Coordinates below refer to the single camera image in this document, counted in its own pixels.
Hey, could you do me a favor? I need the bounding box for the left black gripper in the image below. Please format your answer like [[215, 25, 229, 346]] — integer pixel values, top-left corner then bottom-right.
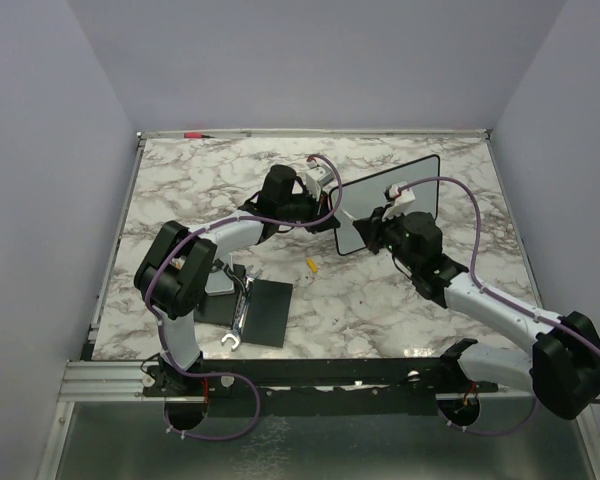
[[279, 185, 341, 235]]

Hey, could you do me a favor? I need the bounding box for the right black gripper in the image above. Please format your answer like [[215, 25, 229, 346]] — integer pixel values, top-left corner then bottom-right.
[[357, 203, 420, 272]]

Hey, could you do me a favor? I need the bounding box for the black framed whiteboard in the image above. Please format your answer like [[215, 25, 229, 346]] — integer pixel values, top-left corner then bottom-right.
[[334, 154, 441, 256]]

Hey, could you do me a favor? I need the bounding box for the yellow marker cap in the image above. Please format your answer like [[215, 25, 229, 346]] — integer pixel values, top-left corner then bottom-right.
[[306, 258, 318, 273]]

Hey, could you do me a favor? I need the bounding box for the white marker pen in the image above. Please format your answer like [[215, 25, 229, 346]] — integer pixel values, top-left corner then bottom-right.
[[340, 209, 356, 223]]

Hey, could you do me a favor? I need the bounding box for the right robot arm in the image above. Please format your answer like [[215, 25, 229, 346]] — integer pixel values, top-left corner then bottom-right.
[[353, 209, 600, 420]]

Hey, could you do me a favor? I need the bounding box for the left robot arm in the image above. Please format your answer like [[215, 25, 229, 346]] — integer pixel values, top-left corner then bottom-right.
[[134, 156, 341, 396]]

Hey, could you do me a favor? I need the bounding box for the silver wrench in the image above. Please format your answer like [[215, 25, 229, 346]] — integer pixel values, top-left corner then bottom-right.
[[221, 266, 261, 351]]

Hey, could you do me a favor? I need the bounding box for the black square mat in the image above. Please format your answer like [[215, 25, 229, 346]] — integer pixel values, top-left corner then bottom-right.
[[194, 270, 293, 348]]

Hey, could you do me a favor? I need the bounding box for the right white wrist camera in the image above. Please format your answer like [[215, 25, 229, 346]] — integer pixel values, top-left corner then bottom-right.
[[382, 182, 416, 221]]

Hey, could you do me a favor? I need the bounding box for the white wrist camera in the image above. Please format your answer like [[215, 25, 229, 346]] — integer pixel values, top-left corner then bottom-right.
[[382, 182, 416, 221], [303, 167, 335, 201]]

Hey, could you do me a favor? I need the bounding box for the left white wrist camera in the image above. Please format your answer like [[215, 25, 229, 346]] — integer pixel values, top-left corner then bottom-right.
[[303, 167, 335, 201]]

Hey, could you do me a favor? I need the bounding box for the red marker on rail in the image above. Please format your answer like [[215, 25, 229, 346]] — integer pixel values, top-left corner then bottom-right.
[[183, 132, 215, 140]]

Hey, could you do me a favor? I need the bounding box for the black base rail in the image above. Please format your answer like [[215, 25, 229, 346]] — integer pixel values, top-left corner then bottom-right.
[[79, 339, 501, 419]]

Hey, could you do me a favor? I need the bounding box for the aluminium table frame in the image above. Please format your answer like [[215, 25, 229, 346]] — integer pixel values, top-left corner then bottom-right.
[[39, 130, 600, 479]]

